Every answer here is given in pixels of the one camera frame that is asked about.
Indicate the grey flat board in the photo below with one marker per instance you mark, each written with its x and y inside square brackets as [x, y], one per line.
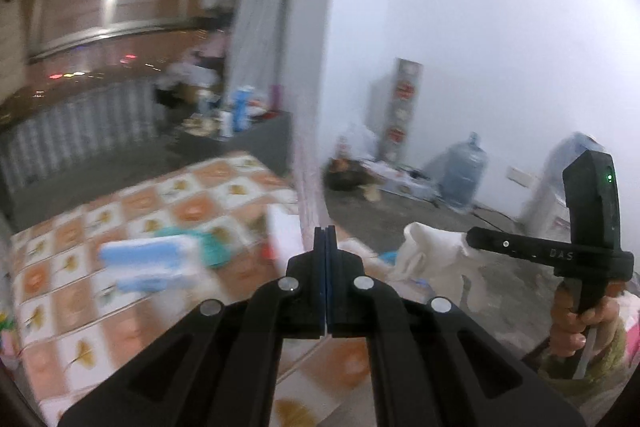
[379, 117]

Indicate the wall socket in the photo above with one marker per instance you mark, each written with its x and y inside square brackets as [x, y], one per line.
[522, 177]

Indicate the purple cup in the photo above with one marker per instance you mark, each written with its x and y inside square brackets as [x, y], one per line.
[276, 97]

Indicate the white tissue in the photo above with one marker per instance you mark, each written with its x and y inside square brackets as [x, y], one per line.
[435, 257]

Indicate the blue water jug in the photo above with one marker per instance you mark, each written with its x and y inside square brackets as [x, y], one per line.
[462, 172]

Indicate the grey cabinet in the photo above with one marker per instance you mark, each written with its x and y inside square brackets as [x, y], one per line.
[260, 142]

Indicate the blue pump bottle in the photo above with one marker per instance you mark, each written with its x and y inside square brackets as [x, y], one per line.
[241, 109]

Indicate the metal railing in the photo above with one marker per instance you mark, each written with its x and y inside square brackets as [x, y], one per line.
[75, 132]

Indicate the colourful bundle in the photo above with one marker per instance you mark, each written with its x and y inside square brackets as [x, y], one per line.
[7, 332]

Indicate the pile of pink clothes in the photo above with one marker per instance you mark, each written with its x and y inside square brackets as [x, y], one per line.
[210, 49]

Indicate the small white bottle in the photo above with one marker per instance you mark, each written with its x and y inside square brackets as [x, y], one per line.
[226, 124]

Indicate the white curtain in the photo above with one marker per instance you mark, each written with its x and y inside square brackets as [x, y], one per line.
[280, 7]

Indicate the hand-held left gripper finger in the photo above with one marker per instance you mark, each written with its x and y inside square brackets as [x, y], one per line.
[331, 287]
[320, 287]

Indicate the teal packet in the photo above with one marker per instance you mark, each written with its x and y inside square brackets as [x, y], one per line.
[217, 252]

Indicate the brown paper scrap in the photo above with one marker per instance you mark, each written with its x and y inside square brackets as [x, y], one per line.
[371, 193]

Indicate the black bag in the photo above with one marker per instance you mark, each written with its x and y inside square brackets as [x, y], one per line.
[167, 94]

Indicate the blue white packet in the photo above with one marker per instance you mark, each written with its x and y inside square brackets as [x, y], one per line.
[145, 259]

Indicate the white plastic bag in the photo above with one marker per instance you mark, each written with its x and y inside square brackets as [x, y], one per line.
[362, 139]

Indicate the person's right hand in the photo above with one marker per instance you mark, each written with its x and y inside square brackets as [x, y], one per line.
[565, 332]

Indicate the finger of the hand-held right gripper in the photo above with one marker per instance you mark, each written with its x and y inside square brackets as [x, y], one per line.
[520, 249]

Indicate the tall patterned box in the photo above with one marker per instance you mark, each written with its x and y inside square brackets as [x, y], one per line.
[402, 107]

